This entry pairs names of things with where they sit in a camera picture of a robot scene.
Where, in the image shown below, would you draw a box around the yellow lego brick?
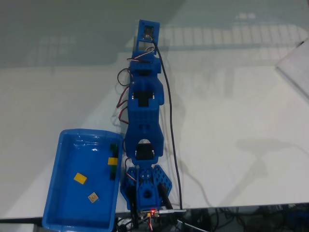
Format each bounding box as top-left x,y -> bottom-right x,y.
73,172 -> 88,185

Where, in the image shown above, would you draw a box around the blue plastic bin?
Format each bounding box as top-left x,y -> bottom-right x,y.
41,129 -> 124,232

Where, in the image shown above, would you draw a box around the motor controller board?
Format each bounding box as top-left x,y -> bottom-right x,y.
141,209 -> 161,218

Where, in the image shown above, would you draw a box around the grey flat board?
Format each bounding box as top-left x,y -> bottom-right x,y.
276,38 -> 309,102

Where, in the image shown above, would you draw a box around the blue gripper camera mount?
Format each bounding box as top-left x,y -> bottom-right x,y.
134,19 -> 161,53

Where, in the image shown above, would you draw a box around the black camera cable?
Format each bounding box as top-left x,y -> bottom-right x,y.
149,36 -> 183,210

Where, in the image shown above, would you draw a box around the tangled black floor cables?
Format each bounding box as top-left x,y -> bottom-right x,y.
185,204 -> 309,232

